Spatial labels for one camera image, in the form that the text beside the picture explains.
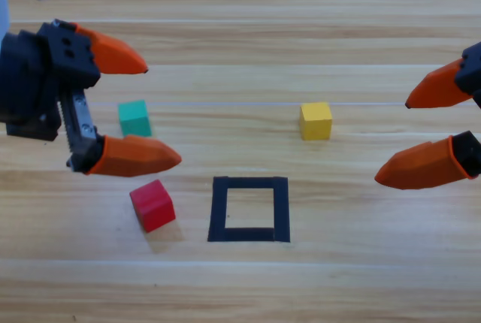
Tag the yellow wooden cube block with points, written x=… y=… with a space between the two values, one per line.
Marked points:
x=315 y=122

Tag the black tape square outline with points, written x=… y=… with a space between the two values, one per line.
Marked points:
x=218 y=210

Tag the green wooden cube block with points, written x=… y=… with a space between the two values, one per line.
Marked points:
x=133 y=118

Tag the red wooden cube block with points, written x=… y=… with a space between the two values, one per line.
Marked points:
x=152 y=204

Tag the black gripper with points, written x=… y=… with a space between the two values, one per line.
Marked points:
x=471 y=71
x=26 y=86

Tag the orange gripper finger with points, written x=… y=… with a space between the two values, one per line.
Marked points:
x=139 y=156

